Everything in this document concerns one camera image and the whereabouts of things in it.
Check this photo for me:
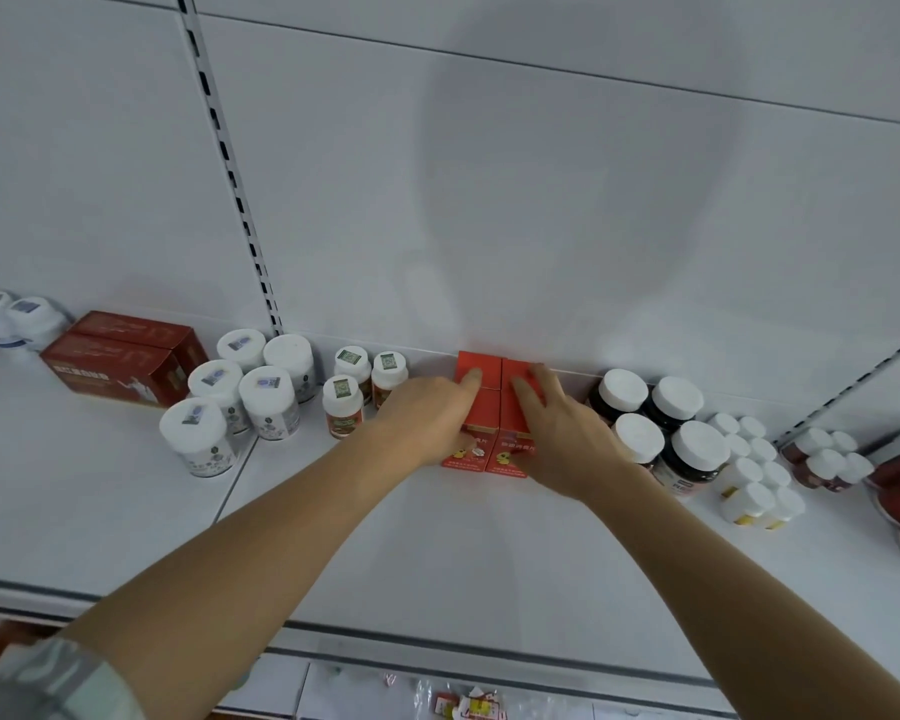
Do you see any dark bottle with white cap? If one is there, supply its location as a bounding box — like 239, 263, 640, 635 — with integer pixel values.
655, 420, 733, 499
587, 368, 651, 426
643, 376, 706, 433
610, 412, 667, 471

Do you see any grey shelf edge rail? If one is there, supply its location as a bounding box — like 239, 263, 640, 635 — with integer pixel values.
0, 572, 725, 707

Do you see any cluster of small white bottles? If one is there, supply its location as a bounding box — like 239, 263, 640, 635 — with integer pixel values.
708, 411, 808, 532

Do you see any dark red long carton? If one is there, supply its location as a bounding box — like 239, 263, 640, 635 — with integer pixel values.
70, 310, 212, 377
39, 332, 190, 410

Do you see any large white jar grey label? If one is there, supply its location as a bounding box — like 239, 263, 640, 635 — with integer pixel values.
216, 328, 269, 376
261, 334, 318, 405
158, 397, 239, 478
186, 358, 250, 437
237, 364, 303, 443

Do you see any slotted white shelf upright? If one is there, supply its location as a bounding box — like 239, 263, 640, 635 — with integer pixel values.
174, 0, 284, 340
786, 320, 900, 437

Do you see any person's left forearm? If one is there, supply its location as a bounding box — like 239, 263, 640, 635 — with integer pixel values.
58, 423, 430, 720

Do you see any clear bag of red packets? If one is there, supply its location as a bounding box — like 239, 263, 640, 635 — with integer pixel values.
415, 682, 514, 720

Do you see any person's left hand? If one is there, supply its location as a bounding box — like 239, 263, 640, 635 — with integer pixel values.
373, 369, 486, 473

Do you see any small white-capped red label bottle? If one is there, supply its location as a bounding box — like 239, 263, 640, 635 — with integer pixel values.
321, 375, 366, 441
333, 345, 374, 404
370, 351, 411, 410

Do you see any person's right forearm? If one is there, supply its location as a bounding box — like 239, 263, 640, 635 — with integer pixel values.
581, 457, 900, 720

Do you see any grey patterned sleeve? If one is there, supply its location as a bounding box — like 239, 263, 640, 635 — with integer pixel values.
0, 635, 148, 720

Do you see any person's right hand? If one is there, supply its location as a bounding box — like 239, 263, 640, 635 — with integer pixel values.
510, 363, 634, 506

